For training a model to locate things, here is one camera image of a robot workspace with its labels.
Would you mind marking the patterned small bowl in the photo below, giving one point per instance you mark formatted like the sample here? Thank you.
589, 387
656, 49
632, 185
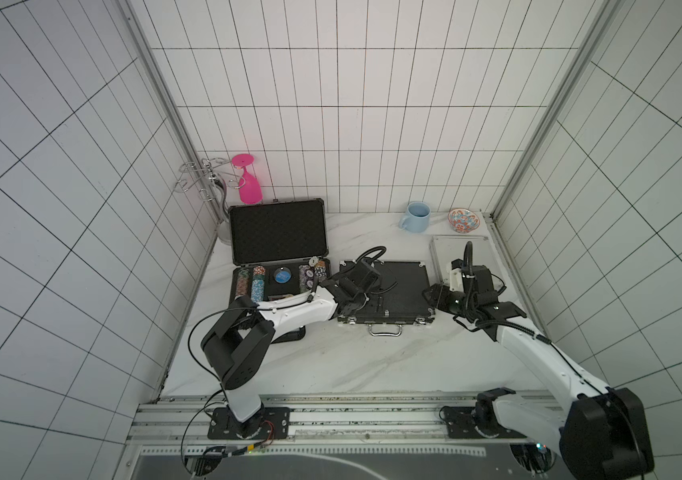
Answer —
463, 221

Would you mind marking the pink plastic goblet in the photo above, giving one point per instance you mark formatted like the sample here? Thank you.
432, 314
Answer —
248, 187

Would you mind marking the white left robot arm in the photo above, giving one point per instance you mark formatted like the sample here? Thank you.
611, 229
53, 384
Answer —
237, 343

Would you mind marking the blue round chip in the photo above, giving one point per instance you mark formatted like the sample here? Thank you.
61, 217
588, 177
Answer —
282, 275

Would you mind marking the light blue mug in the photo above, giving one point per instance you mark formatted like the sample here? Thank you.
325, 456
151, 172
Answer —
416, 218

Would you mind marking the aluminium mounting rail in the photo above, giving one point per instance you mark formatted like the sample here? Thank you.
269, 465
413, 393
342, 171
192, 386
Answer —
385, 423

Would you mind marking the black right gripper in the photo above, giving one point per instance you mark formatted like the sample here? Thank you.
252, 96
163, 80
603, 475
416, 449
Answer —
458, 294

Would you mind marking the black poker case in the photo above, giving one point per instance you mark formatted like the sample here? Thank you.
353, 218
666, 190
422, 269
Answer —
396, 301
283, 234

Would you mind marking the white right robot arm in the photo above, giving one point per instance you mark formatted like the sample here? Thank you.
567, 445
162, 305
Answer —
601, 432

